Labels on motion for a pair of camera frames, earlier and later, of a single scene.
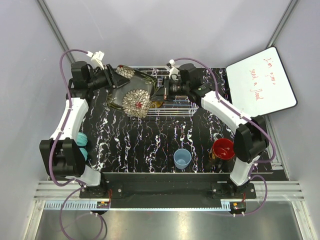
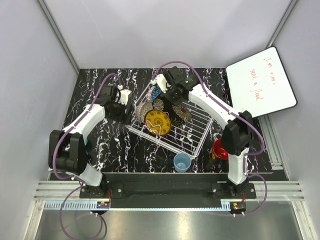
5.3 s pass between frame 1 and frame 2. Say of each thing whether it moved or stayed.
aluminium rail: stayed
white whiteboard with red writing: stayed
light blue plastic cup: moved
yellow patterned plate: moved
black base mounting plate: stayed
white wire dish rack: moved
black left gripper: moved
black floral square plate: moved
